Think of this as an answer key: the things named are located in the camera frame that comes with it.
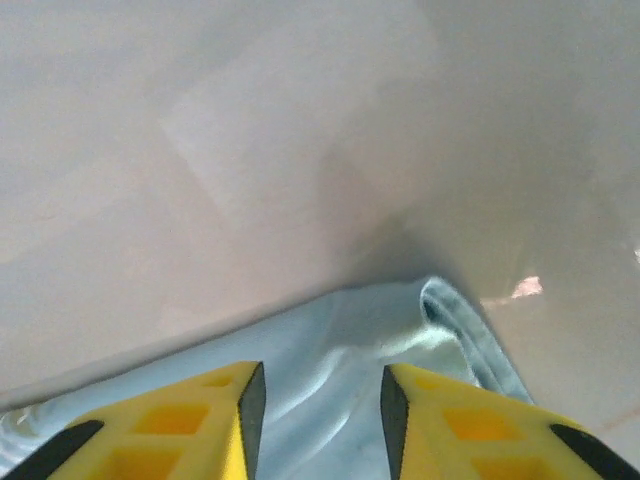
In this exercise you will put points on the light blue t-shirt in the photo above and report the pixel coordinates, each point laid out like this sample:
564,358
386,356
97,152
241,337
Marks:
320,360

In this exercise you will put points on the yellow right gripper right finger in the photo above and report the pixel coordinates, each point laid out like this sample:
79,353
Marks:
475,435

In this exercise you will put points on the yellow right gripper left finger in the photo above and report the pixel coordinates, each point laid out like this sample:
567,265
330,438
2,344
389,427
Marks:
170,440

